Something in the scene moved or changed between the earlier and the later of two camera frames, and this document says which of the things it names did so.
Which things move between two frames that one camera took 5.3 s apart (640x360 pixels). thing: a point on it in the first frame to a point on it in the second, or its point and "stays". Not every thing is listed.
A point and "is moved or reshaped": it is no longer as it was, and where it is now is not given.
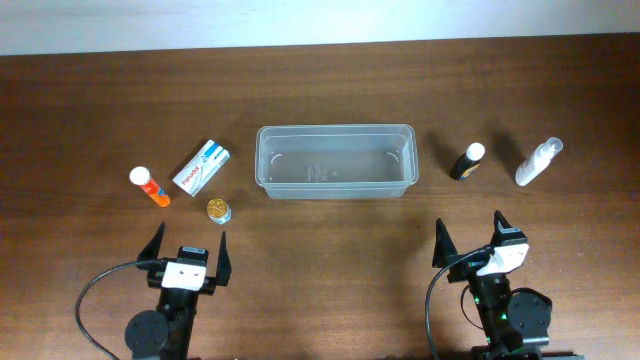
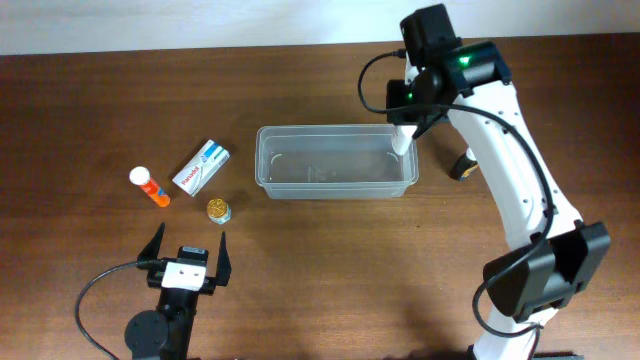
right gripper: [445, 250] to [403, 116]
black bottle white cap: [466, 163] stays
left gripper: [221, 273] stays
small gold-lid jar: [219, 211] stays
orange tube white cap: [141, 177] stays
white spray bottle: [535, 164] is moved or reshaped
